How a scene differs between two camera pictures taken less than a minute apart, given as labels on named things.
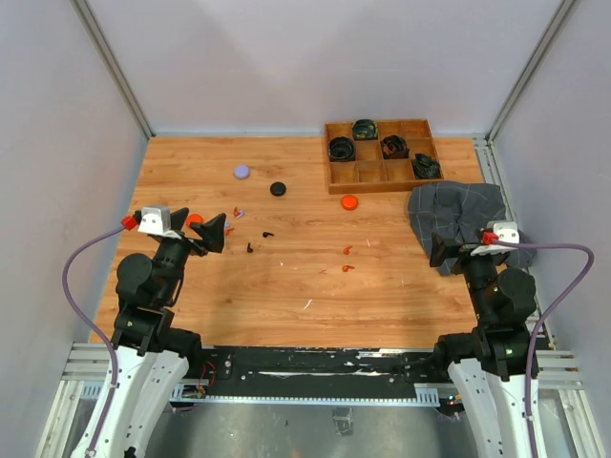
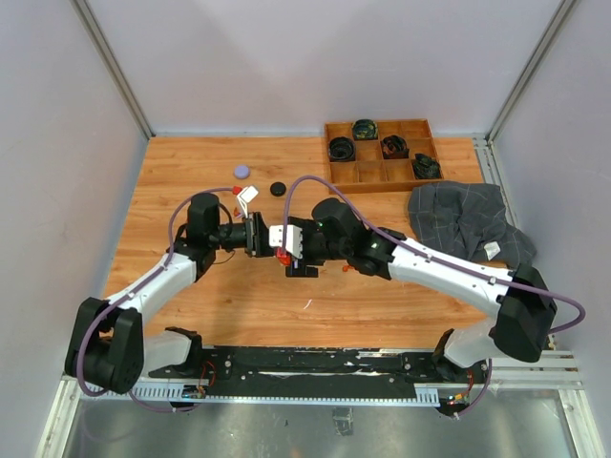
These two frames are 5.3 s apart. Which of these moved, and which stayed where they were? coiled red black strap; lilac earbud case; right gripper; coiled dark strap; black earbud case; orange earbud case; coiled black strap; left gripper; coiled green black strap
Moved: orange earbud case; left gripper; right gripper
Stayed: black earbud case; coiled green black strap; coiled black strap; coiled red black strap; coiled dark strap; lilac earbud case
